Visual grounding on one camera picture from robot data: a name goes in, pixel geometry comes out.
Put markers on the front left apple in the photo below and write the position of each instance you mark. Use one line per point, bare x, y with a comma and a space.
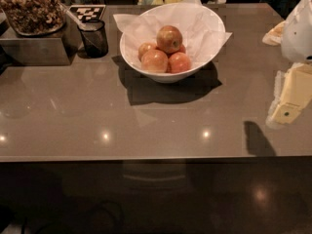
154, 61

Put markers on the glass jar of nuts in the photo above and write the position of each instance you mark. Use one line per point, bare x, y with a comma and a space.
34, 17

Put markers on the white plastic spoon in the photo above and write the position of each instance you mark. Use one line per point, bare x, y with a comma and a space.
80, 24

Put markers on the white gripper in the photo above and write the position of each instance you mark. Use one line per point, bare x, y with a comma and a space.
298, 34

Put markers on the back right apple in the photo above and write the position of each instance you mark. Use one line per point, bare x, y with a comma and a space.
182, 49

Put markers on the white ceramic bowl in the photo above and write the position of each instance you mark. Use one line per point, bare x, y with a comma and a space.
169, 76

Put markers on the back left apple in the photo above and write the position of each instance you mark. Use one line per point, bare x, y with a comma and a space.
145, 47

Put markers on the black mesh cup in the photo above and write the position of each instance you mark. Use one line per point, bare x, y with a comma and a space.
94, 38

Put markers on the black white marker tag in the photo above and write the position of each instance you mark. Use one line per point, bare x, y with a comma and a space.
87, 12

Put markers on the steel box stand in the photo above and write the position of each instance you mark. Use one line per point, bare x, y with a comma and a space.
56, 49

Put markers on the red-yellow apple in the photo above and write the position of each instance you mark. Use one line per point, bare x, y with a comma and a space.
169, 39

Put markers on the white paper liner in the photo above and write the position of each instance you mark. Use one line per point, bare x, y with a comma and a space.
198, 26

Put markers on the front right apple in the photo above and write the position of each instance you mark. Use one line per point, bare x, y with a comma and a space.
179, 62

